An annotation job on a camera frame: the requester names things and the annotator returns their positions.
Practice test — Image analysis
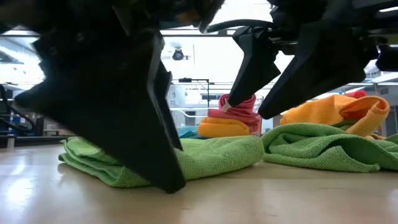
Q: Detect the blue microfiber towel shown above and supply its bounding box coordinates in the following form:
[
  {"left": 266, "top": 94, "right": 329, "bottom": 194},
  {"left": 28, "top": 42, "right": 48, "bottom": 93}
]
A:
[{"left": 178, "top": 126, "right": 206, "bottom": 140}]

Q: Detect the clear plastic bin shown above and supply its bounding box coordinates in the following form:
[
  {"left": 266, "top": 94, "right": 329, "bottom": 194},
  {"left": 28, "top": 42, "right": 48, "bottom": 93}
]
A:
[{"left": 169, "top": 95, "right": 265, "bottom": 138}]

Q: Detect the dark background equipment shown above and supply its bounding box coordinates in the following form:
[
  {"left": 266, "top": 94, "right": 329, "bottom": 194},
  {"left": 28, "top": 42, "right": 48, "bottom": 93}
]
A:
[{"left": 0, "top": 83, "right": 45, "bottom": 149}]

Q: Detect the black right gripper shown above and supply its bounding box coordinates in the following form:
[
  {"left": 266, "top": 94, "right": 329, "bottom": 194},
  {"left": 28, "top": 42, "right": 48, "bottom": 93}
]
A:
[{"left": 228, "top": 0, "right": 398, "bottom": 120}]

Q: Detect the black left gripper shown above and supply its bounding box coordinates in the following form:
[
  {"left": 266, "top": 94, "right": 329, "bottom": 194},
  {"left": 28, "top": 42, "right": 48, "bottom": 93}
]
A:
[{"left": 0, "top": 0, "right": 224, "bottom": 194}]

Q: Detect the orange microfiber towel with label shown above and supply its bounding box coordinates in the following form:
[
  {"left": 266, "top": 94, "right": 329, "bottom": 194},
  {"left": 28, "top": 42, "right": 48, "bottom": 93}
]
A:
[{"left": 197, "top": 116, "right": 251, "bottom": 139}]

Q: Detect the red rounded background object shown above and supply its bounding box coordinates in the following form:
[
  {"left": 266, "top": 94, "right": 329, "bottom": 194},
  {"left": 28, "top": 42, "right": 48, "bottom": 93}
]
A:
[{"left": 345, "top": 90, "right": 368, "bottom": 99}]

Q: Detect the pink microfiber towel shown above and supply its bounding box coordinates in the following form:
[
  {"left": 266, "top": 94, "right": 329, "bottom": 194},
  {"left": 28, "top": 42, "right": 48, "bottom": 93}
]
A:
[
  {"left": 219, "top": 93, "right": 257, "bottom": 114},
  {"left": 207, "top": 108, "right": 262, "bottom": 134}
]

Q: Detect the large green microfiber towel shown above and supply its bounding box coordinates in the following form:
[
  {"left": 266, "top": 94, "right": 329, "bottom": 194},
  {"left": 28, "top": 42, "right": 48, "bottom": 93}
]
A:
[{"left": 261, "top": 123, "right": 398, "bottom": 174}]

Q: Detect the black overhead rig beam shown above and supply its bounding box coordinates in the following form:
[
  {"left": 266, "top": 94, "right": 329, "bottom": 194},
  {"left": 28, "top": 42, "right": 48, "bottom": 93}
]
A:
[{"left": 0, "top": 29, "right": 237, "bottom": 39}]

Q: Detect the black overhead camera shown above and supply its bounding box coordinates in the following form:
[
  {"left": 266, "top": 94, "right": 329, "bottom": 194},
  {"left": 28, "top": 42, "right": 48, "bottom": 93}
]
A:
[{"left": 172, "top": 48, "right": 185, "bottom": 62}]

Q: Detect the small green microfiber towel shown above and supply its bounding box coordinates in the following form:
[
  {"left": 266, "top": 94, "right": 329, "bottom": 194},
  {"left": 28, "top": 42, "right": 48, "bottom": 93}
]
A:
[{"left": 58, "top": 135, "right": 265, "bottom": 189}]

